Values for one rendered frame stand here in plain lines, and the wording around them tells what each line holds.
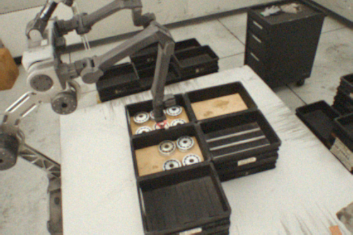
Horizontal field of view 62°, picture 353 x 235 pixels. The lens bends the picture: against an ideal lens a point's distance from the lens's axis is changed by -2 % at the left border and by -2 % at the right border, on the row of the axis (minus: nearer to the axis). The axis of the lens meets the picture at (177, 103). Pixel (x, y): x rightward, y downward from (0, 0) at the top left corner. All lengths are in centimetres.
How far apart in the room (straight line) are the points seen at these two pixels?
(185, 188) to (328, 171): 84
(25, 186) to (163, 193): 173
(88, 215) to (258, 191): 94
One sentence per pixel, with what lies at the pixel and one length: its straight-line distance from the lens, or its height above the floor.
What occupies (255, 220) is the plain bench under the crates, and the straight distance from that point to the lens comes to 166.
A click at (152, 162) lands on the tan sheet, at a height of 83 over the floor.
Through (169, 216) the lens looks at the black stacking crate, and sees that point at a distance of 152.
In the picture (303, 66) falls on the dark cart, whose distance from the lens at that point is 344.
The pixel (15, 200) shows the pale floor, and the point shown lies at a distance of 301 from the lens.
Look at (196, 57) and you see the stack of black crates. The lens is 317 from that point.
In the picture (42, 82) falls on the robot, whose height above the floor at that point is 145.
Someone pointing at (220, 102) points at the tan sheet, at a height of 83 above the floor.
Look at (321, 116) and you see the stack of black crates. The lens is 291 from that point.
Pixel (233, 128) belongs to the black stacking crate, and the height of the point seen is 83.
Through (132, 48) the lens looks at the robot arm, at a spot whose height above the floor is 151.
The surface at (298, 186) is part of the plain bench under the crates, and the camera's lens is 182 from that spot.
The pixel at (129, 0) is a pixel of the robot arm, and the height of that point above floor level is 160.
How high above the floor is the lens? 216
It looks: 40 degrees down
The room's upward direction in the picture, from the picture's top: 6 degrees counter-clockwise
